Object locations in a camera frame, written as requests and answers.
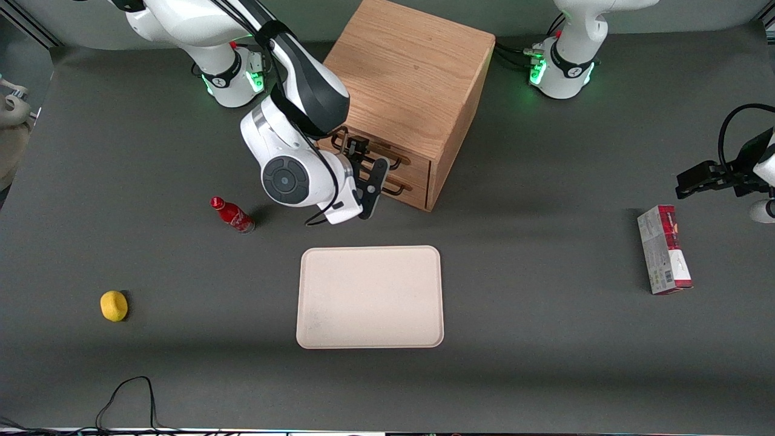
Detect cream plastic tray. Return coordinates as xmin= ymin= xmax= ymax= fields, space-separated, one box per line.
xmin=296 ymin=245 xmax=444 ymax=349

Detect wooden drawer cabinet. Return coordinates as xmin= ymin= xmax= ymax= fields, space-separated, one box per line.
xmin=319 ymin=0 xmax=496 ymax=211

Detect aluminium frame rail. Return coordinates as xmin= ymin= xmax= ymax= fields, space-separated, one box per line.
xmin=0 ymin=5 xmax=61 ymax=49

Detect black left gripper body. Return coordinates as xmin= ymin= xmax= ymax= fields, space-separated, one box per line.
xmin=721 ymin=128 xmax=775 ymax=198

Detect beige round object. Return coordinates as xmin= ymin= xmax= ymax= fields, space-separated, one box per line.
xmin=0 ymin=124 xmax=32 ymax=191

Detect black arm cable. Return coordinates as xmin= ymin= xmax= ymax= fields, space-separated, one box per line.
xmin=209 ymin=0 xmax=340 ymax=226
xmin=718 ymin=104 xmax=775 ymax=176

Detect black arm base cables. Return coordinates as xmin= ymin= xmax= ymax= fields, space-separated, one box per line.
xmin=493 ymin=41 xmax=546 ymax=71

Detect red plaid cardboard box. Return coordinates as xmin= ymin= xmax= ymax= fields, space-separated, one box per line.
xmin=637 ymin=205 xmax=694 ymax=296

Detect black looped table cable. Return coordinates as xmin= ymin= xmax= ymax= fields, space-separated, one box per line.
xmin=0 ymin=376 xmax=182 ymax=436

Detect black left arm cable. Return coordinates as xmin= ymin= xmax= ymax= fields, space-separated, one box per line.
xmin=718 ymin=104 xmax=775 ymax=176

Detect red cola bottle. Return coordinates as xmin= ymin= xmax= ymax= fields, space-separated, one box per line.
xmin=210 ymin=196 xmax=256 ymax=234

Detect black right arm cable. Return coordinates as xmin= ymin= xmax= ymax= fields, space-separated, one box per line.
xmin=209 ymin=0 xmax=340 ymax=226

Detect yellow lemon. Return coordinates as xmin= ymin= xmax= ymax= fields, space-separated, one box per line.
xmin=100 ymin=290 xmax=129 ymax=322

